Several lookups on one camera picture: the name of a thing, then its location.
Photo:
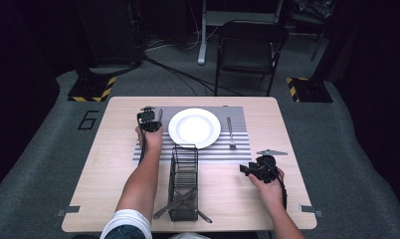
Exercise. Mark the grey striped placemat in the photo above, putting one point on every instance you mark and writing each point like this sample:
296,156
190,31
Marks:
204,153

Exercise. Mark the white round plate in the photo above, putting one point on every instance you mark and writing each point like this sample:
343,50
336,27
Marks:
194,128

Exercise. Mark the black cutlery piece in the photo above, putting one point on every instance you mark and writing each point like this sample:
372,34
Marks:
173,205
201,216

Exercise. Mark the black cabinet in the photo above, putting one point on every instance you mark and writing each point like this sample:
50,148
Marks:
106,31

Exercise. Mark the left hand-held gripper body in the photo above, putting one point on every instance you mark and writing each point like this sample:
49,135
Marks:
147,119

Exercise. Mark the white desk frame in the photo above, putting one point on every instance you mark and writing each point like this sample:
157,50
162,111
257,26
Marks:
218,18

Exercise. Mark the person's right hand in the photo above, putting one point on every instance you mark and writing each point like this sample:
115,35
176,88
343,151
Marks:
271,192

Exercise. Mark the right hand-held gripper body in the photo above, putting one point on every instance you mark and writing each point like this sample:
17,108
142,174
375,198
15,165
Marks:
266,167

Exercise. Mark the black folding chair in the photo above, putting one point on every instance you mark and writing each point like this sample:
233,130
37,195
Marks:
251,49

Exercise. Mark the person's white clothing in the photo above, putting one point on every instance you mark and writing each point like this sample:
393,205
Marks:
128,220

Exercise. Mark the grey table edge bracket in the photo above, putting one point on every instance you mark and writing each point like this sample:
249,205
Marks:
311,210
68,210

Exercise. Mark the person's left hand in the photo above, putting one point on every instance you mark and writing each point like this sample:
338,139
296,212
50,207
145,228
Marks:
152,139

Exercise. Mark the black stand base striped edge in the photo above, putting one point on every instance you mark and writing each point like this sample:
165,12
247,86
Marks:
310,90
88,89

